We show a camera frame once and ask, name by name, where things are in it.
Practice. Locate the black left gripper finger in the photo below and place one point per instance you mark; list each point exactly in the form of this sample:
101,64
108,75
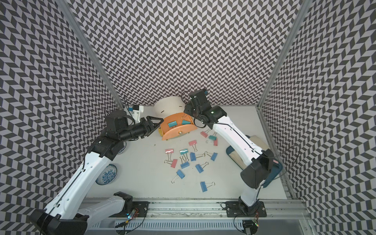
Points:
148,130
154,121

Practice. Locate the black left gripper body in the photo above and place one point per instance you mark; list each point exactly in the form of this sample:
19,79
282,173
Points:
134,131

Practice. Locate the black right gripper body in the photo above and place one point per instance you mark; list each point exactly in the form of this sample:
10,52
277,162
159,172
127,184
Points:
194,111

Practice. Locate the orange top drawer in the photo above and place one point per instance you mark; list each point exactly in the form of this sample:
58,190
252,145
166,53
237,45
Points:
177,131

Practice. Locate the white round drawer cabinet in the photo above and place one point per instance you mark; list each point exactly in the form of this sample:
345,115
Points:
170,109

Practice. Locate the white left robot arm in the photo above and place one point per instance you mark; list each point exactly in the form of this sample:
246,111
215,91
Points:
62,215

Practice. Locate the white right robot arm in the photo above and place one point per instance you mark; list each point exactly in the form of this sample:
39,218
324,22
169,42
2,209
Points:
258,162

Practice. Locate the pink binder clip far right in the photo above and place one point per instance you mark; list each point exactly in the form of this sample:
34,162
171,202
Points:
205,133

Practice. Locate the pink binder clip centre top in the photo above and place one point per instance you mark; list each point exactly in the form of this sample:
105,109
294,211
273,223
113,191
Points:
193,145

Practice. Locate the pink binder clip lower left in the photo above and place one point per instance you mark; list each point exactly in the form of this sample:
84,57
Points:
172,163

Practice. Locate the blue binder clip centre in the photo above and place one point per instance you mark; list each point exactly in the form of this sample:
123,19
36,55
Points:
194,156

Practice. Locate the blue binder clip centre low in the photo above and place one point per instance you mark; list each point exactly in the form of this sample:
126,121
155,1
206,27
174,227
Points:
184,163

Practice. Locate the blue binder clip lower left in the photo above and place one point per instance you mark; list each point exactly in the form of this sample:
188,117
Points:
179,174

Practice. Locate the blue binder clip mid right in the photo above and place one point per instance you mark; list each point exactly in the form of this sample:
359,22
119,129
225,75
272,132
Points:
200,167

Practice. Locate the blue binder clip bottom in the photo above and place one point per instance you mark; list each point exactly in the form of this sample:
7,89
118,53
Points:
204,186

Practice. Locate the blue patterned bowl far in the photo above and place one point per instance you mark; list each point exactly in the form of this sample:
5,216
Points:
123,148

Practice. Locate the blue patterned bowl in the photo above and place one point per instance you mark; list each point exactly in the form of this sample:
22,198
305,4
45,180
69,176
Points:
123,148
108,175

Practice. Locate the blue patterned bowl near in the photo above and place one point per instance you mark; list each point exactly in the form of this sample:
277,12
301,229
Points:
108,175

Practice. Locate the beige cloth napkin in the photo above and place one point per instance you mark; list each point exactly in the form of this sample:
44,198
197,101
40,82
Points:
236,157

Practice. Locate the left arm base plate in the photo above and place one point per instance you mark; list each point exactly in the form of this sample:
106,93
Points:
138,209

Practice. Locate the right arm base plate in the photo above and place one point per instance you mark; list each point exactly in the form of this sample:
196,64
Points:
239,209

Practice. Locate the aluminium front rail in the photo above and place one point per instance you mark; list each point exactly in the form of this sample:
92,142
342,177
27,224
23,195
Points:
223,209

